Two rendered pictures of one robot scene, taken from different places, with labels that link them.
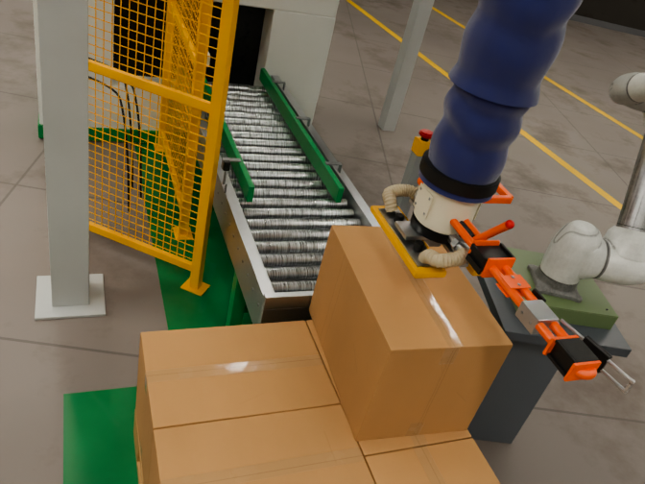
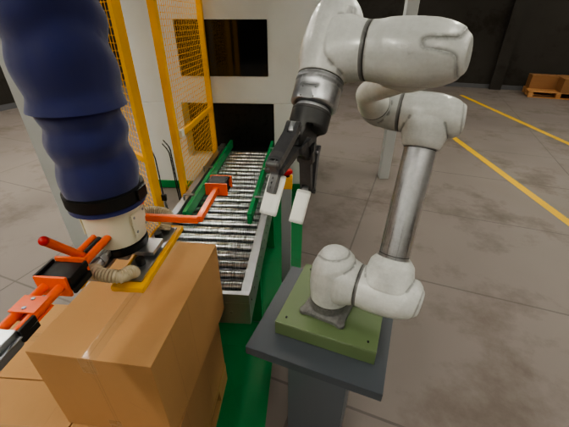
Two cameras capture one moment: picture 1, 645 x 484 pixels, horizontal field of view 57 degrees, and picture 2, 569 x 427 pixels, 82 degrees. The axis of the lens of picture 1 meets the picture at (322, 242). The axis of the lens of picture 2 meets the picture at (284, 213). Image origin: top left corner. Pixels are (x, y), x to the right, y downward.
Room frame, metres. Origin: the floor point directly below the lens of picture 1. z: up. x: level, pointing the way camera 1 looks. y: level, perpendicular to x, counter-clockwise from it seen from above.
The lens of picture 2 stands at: (1.08, -1.25, 1.79)
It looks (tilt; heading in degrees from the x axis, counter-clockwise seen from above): 31 degrees down; 31
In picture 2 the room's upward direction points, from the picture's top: straight up
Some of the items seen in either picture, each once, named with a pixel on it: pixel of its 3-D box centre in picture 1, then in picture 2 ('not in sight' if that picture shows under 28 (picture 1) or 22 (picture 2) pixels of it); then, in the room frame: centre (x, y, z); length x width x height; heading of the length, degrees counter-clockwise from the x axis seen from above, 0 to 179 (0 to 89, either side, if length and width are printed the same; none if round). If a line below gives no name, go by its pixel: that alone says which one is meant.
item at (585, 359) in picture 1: (571, 357); not in sight; (1.02, -0.59, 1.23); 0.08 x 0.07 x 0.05; 27
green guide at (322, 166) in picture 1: (300, 124); (267, 173); (3.34, 0.31, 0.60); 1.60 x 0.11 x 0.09; 27
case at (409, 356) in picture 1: (396, 325); (150, 324); (1.57, -0.32, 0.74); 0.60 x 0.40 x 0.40; 24
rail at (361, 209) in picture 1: (324, 168); (270, 201); (3.05, 0.09, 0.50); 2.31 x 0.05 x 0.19; 27
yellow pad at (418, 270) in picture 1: (407, 234); not in sight; (1.52, -0.24, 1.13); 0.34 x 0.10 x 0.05; 27
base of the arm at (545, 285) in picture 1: (555, 276); (331, 297); (1.99, -0.91, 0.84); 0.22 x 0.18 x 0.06; 2
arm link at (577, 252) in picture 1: (574, 250); (334, 274); (1.98, -0.92, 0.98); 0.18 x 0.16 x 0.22; 94
